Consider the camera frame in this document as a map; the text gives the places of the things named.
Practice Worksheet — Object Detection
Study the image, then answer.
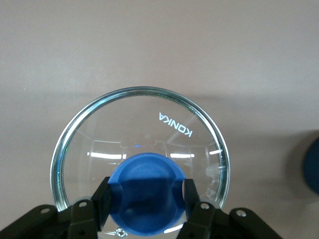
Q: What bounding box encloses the black pot with blue handle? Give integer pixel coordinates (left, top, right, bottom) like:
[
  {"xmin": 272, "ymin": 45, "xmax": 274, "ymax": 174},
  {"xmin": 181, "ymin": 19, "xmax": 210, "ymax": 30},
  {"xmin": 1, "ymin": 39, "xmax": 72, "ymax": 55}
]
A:
[{"xmin": 303, "ymin": 135, "xmax": 319, "ymax": 195}]

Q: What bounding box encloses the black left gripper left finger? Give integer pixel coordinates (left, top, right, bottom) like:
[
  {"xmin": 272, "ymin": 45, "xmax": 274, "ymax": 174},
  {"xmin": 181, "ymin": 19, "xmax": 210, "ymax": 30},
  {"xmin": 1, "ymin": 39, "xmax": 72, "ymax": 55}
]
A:
[{"xmin": 71, "ymin": 176, "xmax": 113, "ymax": 239}]

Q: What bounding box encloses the glass lid with blue knob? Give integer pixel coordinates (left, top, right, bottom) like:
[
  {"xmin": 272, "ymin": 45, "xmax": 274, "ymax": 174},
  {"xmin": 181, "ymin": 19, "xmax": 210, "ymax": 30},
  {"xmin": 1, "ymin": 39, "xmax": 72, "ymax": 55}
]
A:
[{"xmin": 49, "ymin": 86, "xmax": 230, "ymax": 237}]

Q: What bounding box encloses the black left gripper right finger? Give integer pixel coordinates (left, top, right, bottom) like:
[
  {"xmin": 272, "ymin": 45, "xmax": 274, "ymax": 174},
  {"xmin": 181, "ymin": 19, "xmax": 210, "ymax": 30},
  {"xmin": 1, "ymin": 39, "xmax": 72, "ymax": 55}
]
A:
[{"xmin": 178, "ymin": 178, "xmax": 220, "ymax": 239}]

